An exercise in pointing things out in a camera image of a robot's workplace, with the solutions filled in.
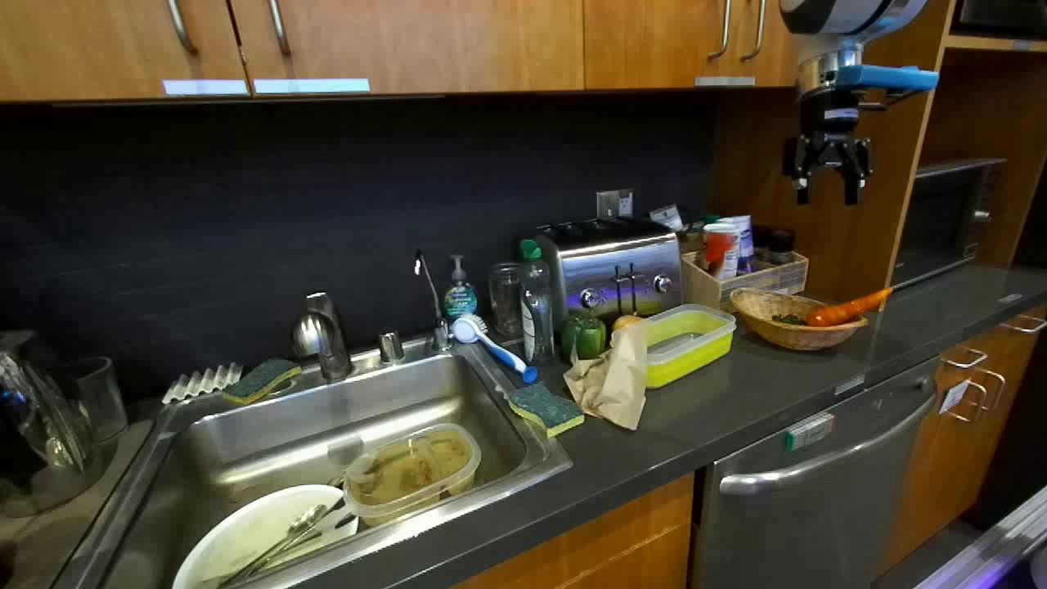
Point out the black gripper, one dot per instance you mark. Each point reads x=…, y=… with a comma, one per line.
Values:
x=829, y=118

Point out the orange carrot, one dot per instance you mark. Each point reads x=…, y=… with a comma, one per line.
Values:
x=851, y=310

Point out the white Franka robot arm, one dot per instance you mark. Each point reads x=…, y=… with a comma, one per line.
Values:
x=851, y=13

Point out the yellow lunchbox with clear lid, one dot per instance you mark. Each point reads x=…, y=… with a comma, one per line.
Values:
x=688, y=342

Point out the wooden shelf unit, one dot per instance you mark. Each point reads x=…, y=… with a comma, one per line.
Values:
x=765, y=151

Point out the black jar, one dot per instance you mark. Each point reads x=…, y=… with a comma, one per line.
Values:
x=777, y=247

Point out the blue white carton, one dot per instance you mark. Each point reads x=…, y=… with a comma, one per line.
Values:
x=740, y=241

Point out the wooden crate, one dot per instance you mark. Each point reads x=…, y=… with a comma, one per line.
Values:
x=772, y=276

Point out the stainless steel microwave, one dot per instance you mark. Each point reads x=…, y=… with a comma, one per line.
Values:
x=942, y=224

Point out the white can red label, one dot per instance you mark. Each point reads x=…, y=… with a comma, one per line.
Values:
x=713, y=252

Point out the wooden upper cabinet door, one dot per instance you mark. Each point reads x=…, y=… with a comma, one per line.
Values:
x=435, y=42
x=657, y=36
x=86, y=42
x=777, y=60

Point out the wicker basket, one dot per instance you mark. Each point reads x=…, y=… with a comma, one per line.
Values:
x=789, y=338

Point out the small white packet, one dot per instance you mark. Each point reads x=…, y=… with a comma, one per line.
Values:
x=668, y=217

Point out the silver toaster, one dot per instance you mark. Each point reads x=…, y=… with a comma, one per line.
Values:
x=615, y=271

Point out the white paper tag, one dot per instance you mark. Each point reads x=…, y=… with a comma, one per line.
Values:
x=953, y=397

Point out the green bell pepper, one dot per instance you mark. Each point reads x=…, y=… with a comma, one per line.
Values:
x=584, y=336

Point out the brown paper napkin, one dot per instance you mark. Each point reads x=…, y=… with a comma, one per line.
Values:
x=611, y=380

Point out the wooden drawer cabinet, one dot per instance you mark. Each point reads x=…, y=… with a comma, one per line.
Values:
x=961, y=458

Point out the stainless steel dishwasher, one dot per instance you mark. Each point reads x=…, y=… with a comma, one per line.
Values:
x=807, y=492

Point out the clear bottle green cap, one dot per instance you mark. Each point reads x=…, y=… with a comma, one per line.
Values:
x=537, y=305

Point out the clear glass jar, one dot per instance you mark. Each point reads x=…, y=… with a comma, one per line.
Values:
x=506, y=298

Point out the yellow green sponge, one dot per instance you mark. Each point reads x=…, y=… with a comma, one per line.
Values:
x=264, y=376
x=545, y=411

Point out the blue white dish brush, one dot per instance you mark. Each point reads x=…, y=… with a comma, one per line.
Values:
x=494, y=352

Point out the teal soap dispenser bottle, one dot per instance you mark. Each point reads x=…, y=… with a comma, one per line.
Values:
x=460, y=298

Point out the thin chrome water tap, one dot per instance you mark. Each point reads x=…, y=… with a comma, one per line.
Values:
x=441, y=336

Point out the wooden lower cabinet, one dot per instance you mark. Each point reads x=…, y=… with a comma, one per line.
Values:
x=589, y=545

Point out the small metal sink cap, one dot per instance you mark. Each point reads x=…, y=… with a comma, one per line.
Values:
x=389, y=349

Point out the clear plastic food container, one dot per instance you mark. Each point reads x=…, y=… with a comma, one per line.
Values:
x=415, y=475

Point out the chrome kitchen faucet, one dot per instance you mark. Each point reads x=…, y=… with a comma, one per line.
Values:
x=323, y=331

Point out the stainless steel sink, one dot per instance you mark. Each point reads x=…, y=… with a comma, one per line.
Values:
x=328, y=427

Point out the metal fork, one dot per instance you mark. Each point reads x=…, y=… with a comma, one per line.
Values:
x=289, y=541

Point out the white ridged drying rack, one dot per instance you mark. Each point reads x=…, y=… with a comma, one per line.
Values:
x=202, y=384

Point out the white plate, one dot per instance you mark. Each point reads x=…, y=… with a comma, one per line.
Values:
x=235, y=534

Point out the clear glass tumbler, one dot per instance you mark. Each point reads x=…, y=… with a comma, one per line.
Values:
x=98, y=397

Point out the glass pitcher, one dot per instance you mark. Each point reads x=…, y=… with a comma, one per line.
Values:
x=37, y=414

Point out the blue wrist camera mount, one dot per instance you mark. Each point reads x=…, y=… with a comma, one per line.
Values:
x=889, y=76

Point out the wall power outlet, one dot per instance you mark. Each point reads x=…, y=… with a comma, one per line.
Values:
x=613, y=203

